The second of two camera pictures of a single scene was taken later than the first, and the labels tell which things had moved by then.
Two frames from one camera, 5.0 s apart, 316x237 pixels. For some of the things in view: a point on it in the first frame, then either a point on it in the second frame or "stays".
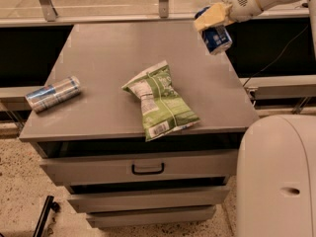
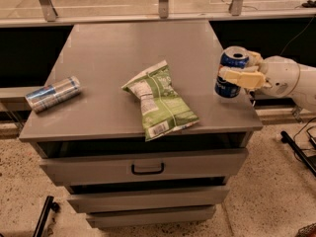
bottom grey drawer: [129, 218] stays
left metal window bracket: [45, 2] stays
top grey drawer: [143, 167] stays
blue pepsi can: [215, 39] → [231, 56]
